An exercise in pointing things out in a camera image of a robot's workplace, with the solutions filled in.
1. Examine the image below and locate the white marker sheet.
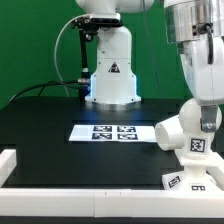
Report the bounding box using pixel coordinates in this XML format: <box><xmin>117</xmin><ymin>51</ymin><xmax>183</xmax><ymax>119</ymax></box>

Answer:
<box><xmin>69</xmin><ymin>125</ymin><xmax>156</xmax><ymax>142</ymax></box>

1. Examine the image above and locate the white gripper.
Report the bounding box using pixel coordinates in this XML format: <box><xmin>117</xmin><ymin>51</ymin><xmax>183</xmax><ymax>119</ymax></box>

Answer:
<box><xmin>179</xmin><ymin>34</ymin><xmax>224</xmax><ymax>133</ymax></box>

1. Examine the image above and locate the white lamp shade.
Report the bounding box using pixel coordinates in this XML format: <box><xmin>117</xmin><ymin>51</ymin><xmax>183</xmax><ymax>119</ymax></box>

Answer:
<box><xmin>155</xmin><ymin>115</ymin><xmax>184</xmax><ymax>151</ymax></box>

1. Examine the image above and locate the white lamp base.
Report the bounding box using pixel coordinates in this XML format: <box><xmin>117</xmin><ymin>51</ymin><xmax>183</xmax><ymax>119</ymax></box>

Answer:
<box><xmin>162</xmin><ymin>149</ymin><xmax>224</xmax><ymax>192</ymax></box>

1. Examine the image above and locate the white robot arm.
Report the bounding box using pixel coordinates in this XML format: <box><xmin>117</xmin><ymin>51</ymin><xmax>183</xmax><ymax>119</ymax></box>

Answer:
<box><xmin>164</xmin><ymin>0</ymin><xmax>224</xmax><ymax>133</ymax></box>

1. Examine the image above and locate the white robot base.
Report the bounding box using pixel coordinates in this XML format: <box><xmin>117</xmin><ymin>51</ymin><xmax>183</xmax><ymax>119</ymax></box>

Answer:
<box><xmin>75</xmin><ymin>0</ymin><xmax>154</xmax><ymax>110</ymax></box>

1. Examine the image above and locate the white table border frame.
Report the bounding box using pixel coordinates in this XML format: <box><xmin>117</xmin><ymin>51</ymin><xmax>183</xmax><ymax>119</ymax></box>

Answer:
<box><xmin>0</xmin><ymin>149</ymin><xmax>224</xmax><ymax>218</ymax></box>

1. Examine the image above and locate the white light bulb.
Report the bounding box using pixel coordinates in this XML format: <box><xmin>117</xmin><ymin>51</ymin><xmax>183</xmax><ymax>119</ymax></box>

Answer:
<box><xmin>179</xmin><ymin>98</ymin><xmax>222</xmax><ymax>160</ymax></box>

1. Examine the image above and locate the grey cable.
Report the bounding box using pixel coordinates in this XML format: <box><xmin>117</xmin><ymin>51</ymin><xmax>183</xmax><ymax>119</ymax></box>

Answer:
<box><xmin>53</xmin><ymin>14</ymin><xmax>90</xmax><ymax>98</ymax></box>

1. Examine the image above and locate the black cable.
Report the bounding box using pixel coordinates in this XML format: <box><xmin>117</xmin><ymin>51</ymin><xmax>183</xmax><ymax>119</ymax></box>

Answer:
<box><xmin>8</xmin><ymin>79</ymin><xmax>88</xmax><ymax>103</ymax></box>

